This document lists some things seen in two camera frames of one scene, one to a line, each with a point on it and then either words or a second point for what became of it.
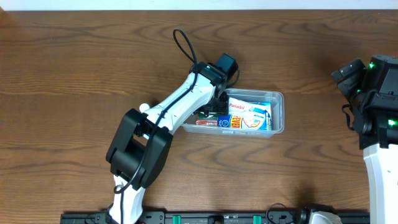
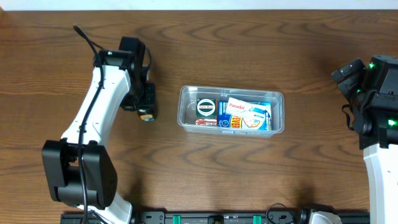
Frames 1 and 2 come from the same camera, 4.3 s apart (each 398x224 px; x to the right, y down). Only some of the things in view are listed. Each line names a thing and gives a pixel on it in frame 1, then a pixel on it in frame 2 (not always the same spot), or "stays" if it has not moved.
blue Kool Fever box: [259, 117] stays
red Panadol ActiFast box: [208, 122] stays
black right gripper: [347, 78] stays
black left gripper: [218, 104] to [148, 106]
